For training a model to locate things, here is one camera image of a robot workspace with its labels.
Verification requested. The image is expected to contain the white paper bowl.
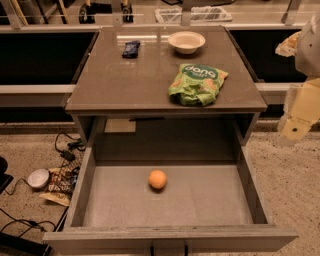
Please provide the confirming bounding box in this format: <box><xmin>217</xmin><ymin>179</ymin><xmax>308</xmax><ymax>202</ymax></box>
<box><xmin>168</xmin><ymin>31</ymin><xmax>206</xmax><ymax>54</ymax></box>

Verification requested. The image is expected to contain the black caster wheel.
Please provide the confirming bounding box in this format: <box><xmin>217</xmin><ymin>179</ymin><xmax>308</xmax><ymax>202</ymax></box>
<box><xmin>121</xmin><ymin>5</ymin><xmax>133</xmax><ymax>23</ymax></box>
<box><xmin>78</xmin><ymin>4</ymin><xmax>95</xmax><ymax>24</ymax></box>

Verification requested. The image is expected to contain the black cable on floor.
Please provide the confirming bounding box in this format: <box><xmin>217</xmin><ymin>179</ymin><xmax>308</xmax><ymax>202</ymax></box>
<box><xmin>0</xmin><ymin>208</ymin><xmax>57</xmax><ymax>238</ymax></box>

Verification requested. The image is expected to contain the white round puck device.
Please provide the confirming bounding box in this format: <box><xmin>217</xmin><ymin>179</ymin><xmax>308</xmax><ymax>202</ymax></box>
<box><xmin>27</xmin><ymin>169</ymin><xmax>50</xmax><ymax>189</ymax></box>

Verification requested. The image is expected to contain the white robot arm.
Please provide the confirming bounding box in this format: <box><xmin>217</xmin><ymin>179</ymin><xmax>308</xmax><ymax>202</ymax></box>
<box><xmin>276</xmin><ymin>13</ymin><xmax>320</xmax><ymax>145</ymax></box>

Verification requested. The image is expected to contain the grey cabinet with counter top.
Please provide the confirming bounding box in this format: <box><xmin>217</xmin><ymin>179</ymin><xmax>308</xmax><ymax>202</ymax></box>
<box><xmin>66</xmin><ymin>26</ymin><xmax>266</xmax><ymax>138</ymax></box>

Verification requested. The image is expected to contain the orange fruit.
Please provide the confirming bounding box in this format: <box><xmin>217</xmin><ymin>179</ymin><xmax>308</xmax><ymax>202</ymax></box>
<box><xmin>148</xmin><ymin>170</ymin><xmax>167</xmax><ymax>189</ymax></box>

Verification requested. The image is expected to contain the black caster wheel left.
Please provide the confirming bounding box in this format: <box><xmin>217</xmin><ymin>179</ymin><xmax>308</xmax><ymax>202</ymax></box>
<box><xmin>78</xmin><ymin>4</ymin><xmax>95</xmax><ymax>24</ymax></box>

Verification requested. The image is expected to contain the black power adapter with cable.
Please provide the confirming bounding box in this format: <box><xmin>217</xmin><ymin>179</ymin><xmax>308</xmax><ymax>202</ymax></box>
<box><xmin>54</xmin><ymin>133</ymin><xmax>85</xmax><ymax>162</ymax></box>

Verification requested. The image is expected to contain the brown snack bag on floor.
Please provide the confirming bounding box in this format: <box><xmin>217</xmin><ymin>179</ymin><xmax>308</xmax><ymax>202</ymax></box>
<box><xmin>39</xmin><ymin>167</ymin><xmax>79</xmax><ymax>207</ymax></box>

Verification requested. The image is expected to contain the green dang chips bag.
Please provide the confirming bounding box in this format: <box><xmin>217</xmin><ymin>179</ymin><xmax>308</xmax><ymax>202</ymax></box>
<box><xmin>168</xmin><ymin>64</ymin><xmax>228</xmax><ymax>106</ymax></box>

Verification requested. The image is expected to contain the dark blue snack wrapper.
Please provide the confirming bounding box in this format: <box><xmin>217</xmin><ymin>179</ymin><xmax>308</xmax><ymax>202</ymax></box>
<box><xmin>122</xmin><ymin>41</ymin><xmax>140</xmax><ymax>58</ymax></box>

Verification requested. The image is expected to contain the grey open top drawer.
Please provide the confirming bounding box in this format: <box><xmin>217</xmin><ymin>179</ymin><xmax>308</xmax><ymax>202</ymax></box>
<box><xmin>42</xmin><ymin>114</ymin><xmax>299</xmax><ymax>256</ymax></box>

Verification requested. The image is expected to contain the black caster wheel right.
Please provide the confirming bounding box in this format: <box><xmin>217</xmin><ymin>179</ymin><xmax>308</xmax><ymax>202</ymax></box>
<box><xmin>121</xmin><ymin>5</ymin><xmax>133</xmax><ymax>23</ymax></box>

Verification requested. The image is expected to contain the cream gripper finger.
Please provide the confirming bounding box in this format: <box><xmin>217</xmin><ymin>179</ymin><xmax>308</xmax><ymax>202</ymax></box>
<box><xmin>275</xmin><ymin>32</ymin><xmax>300</xmax><ymax>57</ymax></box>
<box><xmin>277</xmin><ymin>78</ymin><xmax>320</xmax><ymax>146</ymax></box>

